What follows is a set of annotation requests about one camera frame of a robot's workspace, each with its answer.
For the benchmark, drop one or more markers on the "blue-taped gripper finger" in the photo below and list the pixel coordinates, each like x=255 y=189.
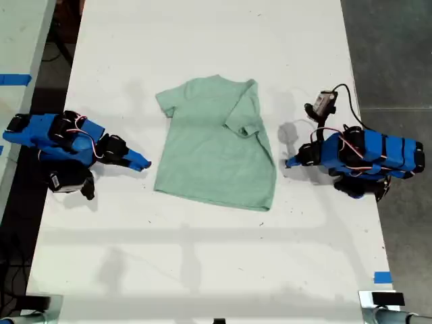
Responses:
x=138 y=157
x=132 y=165
x=294 y=164
x=295 y=159

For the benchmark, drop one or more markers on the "pale green T-shirt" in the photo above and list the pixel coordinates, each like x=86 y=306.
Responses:
x=216 y=152

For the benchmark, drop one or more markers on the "blue and black robot arm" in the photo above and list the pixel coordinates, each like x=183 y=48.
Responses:
x=44 y=135
x=378 y=155

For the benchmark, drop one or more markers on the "long blue tape strip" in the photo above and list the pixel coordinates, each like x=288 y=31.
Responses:
x=15 y=79

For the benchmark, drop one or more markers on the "white side table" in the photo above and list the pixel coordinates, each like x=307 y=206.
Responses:
x=20 y=40

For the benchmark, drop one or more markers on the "short blue tape piece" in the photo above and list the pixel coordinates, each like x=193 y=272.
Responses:
x=382 y=277

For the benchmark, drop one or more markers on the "small black box on white plate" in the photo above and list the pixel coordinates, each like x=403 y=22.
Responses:
x=387 y=298

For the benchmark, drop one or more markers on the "small black box on metal clamp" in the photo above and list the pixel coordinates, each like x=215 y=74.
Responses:
x=37 y=301

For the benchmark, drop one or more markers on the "tiny black box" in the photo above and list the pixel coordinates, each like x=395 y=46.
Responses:
x=219 y=321

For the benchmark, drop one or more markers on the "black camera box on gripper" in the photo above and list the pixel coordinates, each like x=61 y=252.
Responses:
x=322 y=103
x=65 y=180

